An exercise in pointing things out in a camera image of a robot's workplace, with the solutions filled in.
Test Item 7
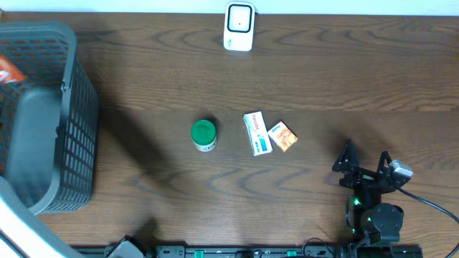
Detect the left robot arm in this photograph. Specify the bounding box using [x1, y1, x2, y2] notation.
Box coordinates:
[1, 178, 84, 258]

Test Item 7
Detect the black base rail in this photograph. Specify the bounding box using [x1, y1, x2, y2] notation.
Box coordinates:
[73, 236, 423, 258]

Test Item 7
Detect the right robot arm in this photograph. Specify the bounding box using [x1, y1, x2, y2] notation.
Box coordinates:
[332, 139, 423, 258]

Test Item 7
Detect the orange snack bar wrapper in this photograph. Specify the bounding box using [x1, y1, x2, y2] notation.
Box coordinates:
[0, 55, 27, 84]

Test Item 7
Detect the green lid jar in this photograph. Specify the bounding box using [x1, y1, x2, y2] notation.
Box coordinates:
[191, 120, 217, 152]

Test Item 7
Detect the white medicine box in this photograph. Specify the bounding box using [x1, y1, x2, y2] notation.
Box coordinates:
[243, 111, 273, 156]

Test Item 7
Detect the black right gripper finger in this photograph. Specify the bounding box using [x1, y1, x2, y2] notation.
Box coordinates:
[377, 150, 392, 172]
[332, 139, 359, 173]

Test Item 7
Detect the white barcode scanner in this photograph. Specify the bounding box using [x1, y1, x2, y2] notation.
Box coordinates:
[223, 1, 255, 52]

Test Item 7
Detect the orange tissue pack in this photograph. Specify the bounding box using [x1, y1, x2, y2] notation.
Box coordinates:
[268, 121, 298, 152]

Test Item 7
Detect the dark grey plastic basket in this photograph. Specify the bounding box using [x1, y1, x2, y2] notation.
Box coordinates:
[1, 21, 99, 214]

